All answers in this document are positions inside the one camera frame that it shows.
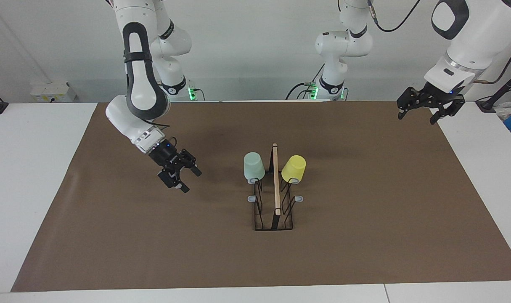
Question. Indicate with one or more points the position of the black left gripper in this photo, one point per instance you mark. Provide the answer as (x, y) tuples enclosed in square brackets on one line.
[(444, 94)]

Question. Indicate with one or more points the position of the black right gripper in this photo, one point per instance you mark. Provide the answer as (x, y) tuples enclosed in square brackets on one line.
[(165, 155)]

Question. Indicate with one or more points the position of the pale green plastic cup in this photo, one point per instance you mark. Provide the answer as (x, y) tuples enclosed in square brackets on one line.
[(254, 167)]

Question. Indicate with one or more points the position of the yellow plastic cup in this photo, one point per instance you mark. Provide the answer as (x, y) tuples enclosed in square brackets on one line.
[(294, 168)]

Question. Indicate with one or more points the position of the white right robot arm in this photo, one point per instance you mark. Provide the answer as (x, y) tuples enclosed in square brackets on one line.
[(141, 92)]

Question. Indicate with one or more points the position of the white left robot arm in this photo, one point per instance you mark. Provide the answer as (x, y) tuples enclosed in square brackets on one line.
[(469, 38)]

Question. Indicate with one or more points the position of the brown paper table mat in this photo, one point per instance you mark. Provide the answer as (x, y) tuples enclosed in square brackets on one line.
[(154, 231)]

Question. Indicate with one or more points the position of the black angled stand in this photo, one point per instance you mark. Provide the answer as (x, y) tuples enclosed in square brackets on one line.
[(501, 90)]

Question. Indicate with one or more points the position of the crumpled clear plastic bag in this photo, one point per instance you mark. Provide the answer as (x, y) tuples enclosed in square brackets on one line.
[(505, 110)]

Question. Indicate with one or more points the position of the white power strip box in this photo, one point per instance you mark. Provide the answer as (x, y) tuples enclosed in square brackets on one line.
[(53, 91)]

